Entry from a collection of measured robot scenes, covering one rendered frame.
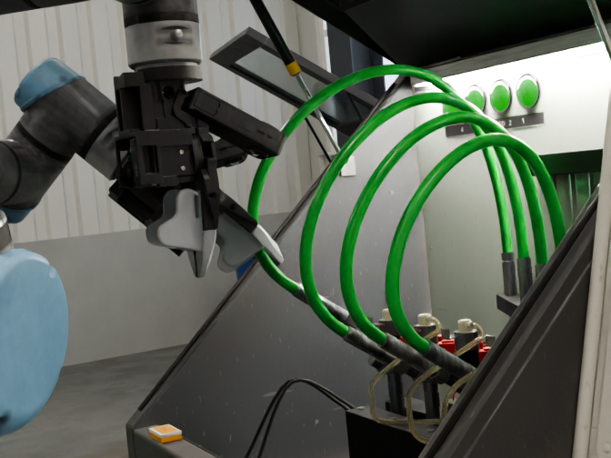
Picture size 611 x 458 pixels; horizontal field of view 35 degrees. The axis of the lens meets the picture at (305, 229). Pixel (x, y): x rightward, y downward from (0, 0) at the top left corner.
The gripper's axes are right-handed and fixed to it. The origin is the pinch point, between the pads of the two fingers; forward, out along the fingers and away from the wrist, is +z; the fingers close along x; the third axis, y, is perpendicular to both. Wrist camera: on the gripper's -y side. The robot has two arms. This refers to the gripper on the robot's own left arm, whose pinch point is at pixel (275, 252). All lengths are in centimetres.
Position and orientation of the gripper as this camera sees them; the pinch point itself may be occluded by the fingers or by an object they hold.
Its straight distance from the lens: 116.9
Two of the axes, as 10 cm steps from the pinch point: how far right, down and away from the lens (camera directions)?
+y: -6.0, 7.5, -2.9
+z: 7.7, 6.3, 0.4
